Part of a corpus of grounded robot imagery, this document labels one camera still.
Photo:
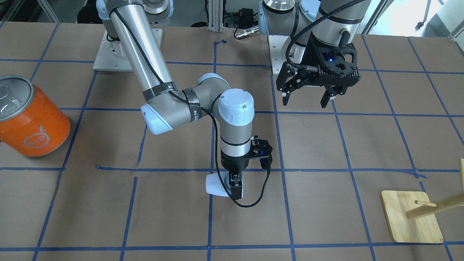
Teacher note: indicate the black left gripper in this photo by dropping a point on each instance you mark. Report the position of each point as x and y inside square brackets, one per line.
[312, 53]

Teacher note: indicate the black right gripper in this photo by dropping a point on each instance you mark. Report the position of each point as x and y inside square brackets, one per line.
[232, 164]

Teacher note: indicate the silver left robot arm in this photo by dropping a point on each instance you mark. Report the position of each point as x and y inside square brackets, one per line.
[326, 19]

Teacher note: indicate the black power box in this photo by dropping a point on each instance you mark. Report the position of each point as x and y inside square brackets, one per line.
[244, 13]

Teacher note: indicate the wooden mug tree stand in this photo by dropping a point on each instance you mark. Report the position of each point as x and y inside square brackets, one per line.
[411, 216]

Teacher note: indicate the orange can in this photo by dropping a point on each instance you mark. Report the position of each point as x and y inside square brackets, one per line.
[30, 122]

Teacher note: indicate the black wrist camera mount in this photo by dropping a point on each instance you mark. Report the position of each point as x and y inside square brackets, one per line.
[262, 150]

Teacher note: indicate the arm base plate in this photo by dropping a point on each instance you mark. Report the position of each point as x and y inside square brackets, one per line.
[108, 54]
[277, 47]

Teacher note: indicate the silver cable connector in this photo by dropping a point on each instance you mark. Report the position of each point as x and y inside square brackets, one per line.
[246, 32]

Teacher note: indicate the aluminium frame post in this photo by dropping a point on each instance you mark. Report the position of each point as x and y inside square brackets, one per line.
[215, 13]

